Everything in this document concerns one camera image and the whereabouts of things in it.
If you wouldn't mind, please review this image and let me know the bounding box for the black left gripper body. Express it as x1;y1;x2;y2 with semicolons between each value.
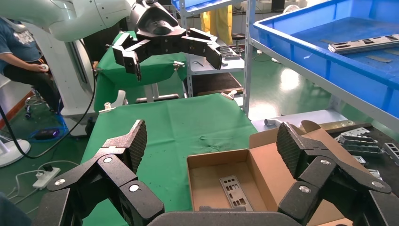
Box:
129;0;188;54

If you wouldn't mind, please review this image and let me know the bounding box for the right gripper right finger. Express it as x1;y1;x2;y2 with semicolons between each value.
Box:
276;121;399;226

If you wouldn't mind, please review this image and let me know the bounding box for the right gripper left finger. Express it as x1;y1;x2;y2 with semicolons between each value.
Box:
31;119;165;226

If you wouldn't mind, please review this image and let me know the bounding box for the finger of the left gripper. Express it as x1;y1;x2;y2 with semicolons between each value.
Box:
182;27;223;70
112;32;153;82

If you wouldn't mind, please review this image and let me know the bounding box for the silver metal I/O plate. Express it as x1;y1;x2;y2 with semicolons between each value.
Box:
219;175;255;212

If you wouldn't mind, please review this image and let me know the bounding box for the person bare forearm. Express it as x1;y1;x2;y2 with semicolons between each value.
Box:
0;52;33;72

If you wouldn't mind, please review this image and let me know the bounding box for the blue plastic tray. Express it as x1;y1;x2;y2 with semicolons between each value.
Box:
253;0;399;119
170;0;247;16

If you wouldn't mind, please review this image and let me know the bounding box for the brown cardboard box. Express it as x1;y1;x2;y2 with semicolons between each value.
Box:
187;120;372;226

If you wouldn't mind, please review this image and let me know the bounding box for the person bare hand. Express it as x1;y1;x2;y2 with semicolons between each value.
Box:
29;62;50;73

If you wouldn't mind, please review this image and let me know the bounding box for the yellow hanging cloth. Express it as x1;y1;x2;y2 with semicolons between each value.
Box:
201;4;234;36

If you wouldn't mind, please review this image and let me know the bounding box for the black round stool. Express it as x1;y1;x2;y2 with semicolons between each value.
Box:
231;32;247;54

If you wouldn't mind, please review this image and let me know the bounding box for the small green table cloth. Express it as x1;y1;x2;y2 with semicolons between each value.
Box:
93;31;188;112

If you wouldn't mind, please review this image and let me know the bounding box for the white plastic board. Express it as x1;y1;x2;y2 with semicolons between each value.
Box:
251;109;350;133

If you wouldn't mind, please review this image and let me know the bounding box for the white robot torso column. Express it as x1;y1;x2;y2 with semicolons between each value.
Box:
28;23;127;136

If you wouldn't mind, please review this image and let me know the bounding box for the white power strip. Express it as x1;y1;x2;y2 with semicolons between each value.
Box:
32;167;61;190

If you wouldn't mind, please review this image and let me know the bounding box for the large green table cloth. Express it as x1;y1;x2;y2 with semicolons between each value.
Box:
81;93;258;226

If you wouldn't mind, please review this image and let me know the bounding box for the black purple floor device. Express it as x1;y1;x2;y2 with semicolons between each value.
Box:
29;128;61;141

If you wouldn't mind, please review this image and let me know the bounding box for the seated person blue shirt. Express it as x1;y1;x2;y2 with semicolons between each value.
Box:
0;17;63;114

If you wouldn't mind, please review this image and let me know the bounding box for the white round stand base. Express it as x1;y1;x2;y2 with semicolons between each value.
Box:
0;137;31;168

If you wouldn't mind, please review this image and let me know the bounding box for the dark blue fabric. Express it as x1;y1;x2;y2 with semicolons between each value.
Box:
0;193;32;226

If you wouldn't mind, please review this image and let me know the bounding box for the brown tape strip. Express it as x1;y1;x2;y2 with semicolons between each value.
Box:
365;55;393;64

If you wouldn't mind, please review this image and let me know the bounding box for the stack of metal plates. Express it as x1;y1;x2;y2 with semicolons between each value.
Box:
327;33;399;55

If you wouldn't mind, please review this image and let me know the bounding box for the white rack post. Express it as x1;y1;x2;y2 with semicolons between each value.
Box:
179;0;194;98

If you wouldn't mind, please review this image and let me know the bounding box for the grey metal bracket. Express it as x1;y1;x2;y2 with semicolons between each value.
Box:
341;127;370;138
335;135;384;157

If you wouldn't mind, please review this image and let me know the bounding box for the grey perforated rack post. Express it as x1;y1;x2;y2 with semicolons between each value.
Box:
241;0;258;118

